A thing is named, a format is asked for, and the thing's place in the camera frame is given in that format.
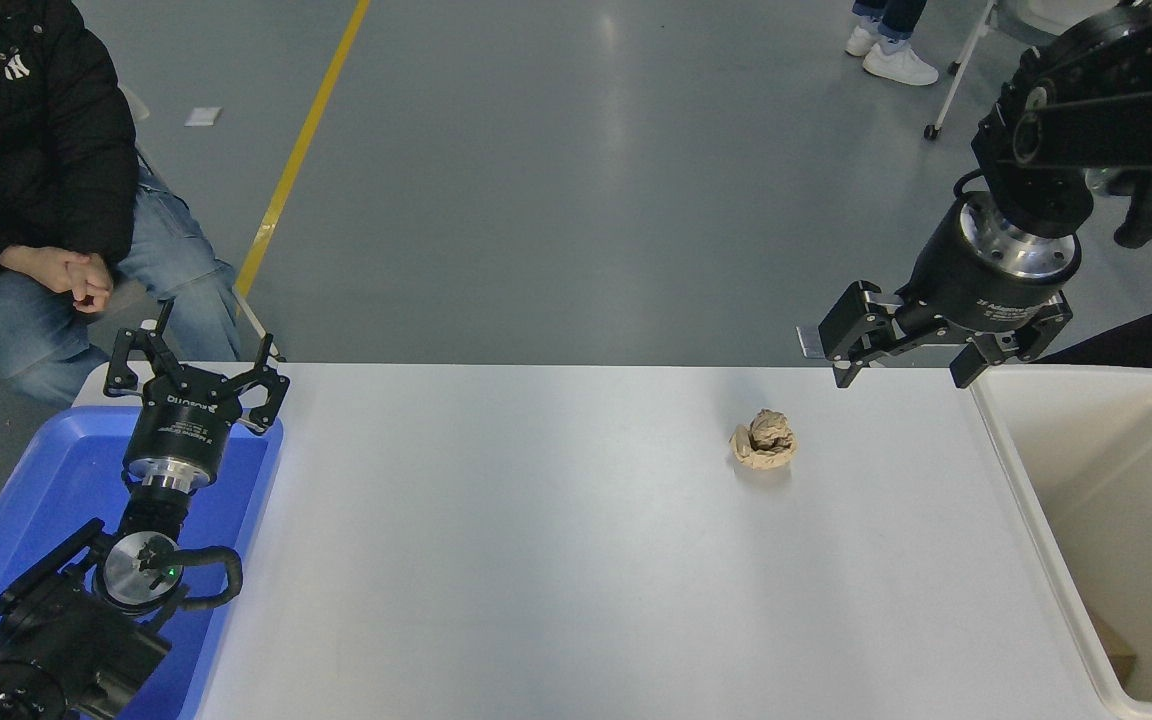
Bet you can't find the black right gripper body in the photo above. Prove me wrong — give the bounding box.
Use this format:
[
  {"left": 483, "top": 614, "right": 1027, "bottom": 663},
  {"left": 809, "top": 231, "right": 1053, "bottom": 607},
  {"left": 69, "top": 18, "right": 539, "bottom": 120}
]
[{"left": 900, "top": 212, "right": 1079, "bottom": 347}]

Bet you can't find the person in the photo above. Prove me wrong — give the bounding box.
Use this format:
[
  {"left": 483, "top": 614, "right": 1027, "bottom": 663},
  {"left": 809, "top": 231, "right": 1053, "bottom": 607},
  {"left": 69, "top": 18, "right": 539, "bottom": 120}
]
[
  {"left": 844, "top": 0, "right": 940, "bottom": 87},
  {"left": 0, "top": 0, "right": 243, "bottom": 407}
]

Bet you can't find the blue plastic tray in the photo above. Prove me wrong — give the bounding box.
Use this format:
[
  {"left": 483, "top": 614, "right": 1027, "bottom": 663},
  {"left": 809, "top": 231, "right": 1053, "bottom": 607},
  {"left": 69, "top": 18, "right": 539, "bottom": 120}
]
[{"left": 0, "top": 405, "right": 285, "bottom": 720}]

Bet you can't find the large pale plastic bin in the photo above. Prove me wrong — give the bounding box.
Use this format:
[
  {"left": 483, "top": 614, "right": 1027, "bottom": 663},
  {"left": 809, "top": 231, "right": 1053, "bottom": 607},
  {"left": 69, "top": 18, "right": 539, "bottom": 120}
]
[{"left": 968, "top": 363, "right": 1152, "bottom": 720}]

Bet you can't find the crumpled tan paper ball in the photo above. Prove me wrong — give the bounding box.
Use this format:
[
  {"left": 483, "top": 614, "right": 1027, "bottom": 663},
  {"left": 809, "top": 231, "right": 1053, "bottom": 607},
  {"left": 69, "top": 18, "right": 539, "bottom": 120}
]
[{"left": 729, "top": 408, "right": 799, "bottom": 471}]

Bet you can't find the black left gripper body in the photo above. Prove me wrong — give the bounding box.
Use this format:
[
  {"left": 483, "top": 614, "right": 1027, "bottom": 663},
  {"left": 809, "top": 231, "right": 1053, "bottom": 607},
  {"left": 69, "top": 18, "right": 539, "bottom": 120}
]
[{"left": 124, "top": 364, "right": 259, "bottom": 467}]

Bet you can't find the person's left hand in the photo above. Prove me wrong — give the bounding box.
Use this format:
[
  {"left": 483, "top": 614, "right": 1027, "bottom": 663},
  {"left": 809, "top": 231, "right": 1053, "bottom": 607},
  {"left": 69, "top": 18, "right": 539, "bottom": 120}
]
[{"left": 66, "top": 254, "right": 116, "bottom": 316}]

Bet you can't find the person's right hand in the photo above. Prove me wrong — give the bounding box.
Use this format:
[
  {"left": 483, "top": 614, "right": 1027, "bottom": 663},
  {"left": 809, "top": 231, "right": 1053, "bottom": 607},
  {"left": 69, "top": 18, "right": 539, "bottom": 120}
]
[{"left": 0, "top": 244, "right": 83, "bottom": 295}]

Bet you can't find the white wheeled chair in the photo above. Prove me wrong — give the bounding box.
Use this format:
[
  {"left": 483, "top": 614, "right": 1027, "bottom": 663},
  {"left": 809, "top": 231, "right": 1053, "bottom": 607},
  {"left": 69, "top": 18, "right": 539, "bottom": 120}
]
[{"left": 924, "top": 0, "right": 1152, "bottom": 191}]

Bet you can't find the grey wheeled chair frame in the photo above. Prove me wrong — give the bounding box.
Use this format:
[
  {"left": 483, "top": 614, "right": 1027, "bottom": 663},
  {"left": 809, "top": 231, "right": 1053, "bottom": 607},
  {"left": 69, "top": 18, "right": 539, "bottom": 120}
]
[{"left": 232, "top": 288, "right": 285, "bottom": 363}]

